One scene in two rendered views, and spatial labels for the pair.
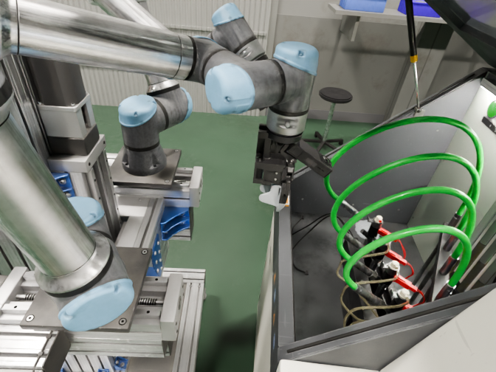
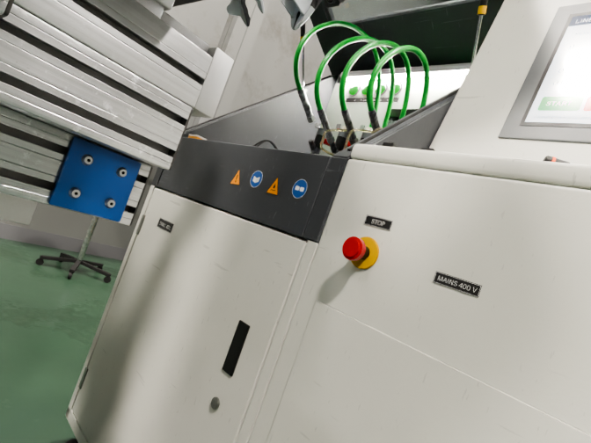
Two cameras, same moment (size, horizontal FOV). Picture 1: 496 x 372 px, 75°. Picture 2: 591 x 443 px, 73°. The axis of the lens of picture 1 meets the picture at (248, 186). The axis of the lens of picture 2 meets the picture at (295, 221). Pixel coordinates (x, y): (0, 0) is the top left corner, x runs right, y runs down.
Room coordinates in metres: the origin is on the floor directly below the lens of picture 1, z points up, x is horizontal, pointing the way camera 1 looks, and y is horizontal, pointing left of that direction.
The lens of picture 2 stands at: (-0.11, 0.43, 0.79)
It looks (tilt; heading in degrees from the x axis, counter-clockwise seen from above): 2 degrees up; 314
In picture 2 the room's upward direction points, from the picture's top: 20 degrees clockwise
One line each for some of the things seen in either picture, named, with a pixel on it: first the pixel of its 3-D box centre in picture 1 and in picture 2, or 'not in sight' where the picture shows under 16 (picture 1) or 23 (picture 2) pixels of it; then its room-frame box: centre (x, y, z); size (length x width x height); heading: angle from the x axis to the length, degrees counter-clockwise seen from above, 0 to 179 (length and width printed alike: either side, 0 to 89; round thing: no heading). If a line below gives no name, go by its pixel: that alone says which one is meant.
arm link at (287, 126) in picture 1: (286, 119); not in sight; (0.57, -0.06, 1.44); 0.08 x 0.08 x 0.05
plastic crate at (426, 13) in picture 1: (420, 7); not in sight; (3.38, -1.38, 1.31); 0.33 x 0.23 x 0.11; 94
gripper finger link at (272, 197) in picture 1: (271, 198); (301, 3); (0.56, -0.06, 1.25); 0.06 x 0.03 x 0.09; 89
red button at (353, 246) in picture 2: not in sight; (357, 250); (0.24, -0.08, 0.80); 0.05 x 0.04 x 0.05; 179
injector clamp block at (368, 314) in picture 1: (365, 298); not in sight; (0.57, -0.37, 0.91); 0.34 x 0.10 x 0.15; 179
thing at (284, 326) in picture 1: (282, 263); (230, 177); (0.69, -0.14, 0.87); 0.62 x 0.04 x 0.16; 179
